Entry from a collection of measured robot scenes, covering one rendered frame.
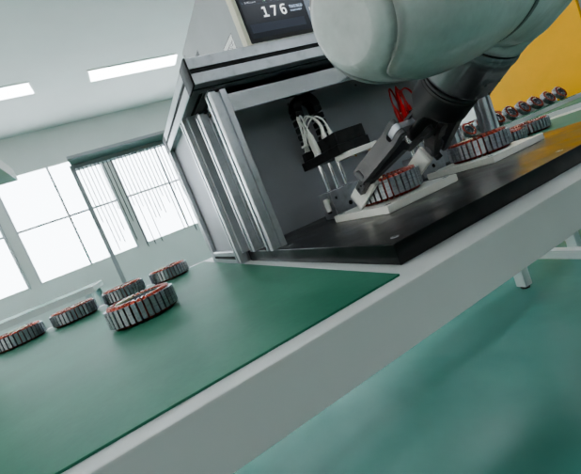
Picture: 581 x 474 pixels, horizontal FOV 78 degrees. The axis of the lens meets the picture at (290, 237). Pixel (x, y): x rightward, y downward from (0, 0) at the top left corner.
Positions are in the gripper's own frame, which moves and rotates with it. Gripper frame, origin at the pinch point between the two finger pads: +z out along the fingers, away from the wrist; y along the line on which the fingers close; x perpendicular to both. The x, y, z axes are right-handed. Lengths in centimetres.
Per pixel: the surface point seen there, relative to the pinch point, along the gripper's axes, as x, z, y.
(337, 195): 6.7, 10.2, -2.2
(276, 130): 28.8, 12.7, -2.9
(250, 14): 39.3, -7.1, -5.5
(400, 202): -5.8, -5.1, -5.1
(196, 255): 283, 576, 60
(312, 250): -5.7, -2.4, -19.9
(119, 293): 25, 51, -47
